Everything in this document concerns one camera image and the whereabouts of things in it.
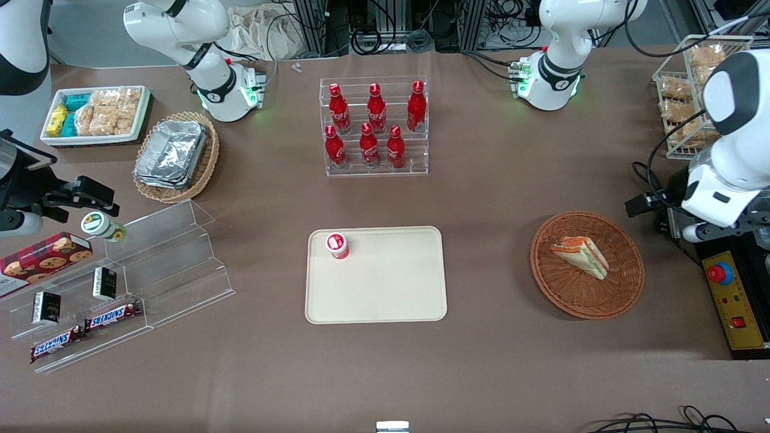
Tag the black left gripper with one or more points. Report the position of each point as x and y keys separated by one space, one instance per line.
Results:
x=674 y=191

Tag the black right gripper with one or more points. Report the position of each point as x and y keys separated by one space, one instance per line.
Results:
x=24 y=181

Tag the triangle sandwich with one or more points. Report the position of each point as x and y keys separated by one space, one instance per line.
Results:
x=580 y=255

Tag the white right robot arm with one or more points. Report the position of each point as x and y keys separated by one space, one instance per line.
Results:
x=204 y=36

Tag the white rectangular snack tray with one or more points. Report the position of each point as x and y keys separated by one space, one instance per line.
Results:
x=141 y=120

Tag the oval tan wicker basket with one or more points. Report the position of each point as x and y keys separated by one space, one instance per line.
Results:
x=207 y=162

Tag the round brown wicker basket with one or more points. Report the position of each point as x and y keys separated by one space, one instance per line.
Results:
x=571 y=294

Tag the beige plastic tray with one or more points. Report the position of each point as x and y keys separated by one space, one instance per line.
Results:
x=385 y=282

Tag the green white drink cup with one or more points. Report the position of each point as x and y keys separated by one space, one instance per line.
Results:
x=99 y=225

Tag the black countertop appliance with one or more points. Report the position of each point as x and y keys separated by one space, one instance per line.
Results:
x=674 y=224

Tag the aluminium foil container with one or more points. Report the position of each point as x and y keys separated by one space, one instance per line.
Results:
x=171 y=150
x=156 y=183

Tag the clear rice cracker pack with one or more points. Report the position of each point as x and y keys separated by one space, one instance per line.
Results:
x=84 y=120
x=130 y=97
x=103 y=122
x=106 y=97
x=124 y=122

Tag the red plaid cookie box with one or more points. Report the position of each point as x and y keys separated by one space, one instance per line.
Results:
x=42 y=258

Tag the small black box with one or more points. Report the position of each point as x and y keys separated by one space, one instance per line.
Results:
x=46 y=307
x=104 y=284

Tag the teal snack packet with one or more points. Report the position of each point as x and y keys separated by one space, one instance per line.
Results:
x=69 y=125
x=77 y=101

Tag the bagged fried snack pack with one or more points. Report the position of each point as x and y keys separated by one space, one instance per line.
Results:
x=705 y=55
x=675 y=88
x=677 y=110
x=701 y=75
x=689 y=133

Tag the yellow snack packet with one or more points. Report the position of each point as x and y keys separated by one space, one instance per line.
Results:
x=57 y=119

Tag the clear acrylic stepped shelf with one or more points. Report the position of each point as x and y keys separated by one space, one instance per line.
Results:
x=180 y=264

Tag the Snickers chocolate bar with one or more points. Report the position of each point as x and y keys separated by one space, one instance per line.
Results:
x=113 y=316
x=57 y=344

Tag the yellow black emergency stop box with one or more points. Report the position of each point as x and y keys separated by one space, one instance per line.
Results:
x=734 y=307

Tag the white cloth bag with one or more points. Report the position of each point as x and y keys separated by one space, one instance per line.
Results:
x=258 y=30

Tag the clear acrylic bottle rack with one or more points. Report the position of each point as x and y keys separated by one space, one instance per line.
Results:
x=415 y=156

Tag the red cola bottle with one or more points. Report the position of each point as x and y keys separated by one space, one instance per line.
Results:
x=334 y=149
x=339 y=111
x=376 y=111
x=369 y=147
x=395 y=149
x=416 y=108

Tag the red white yogurt cup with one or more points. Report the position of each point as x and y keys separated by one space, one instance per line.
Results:
x=337 y=245

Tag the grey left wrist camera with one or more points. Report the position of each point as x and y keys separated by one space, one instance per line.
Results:
x=698 y=232

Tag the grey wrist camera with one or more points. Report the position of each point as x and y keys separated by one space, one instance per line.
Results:
x=698 y=232
x=21 y=224

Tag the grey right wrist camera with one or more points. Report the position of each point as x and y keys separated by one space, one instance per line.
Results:
x=21 y=224

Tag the aluminium frame post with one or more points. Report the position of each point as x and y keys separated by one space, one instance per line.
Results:
x=316 y=24
x=472 y=24

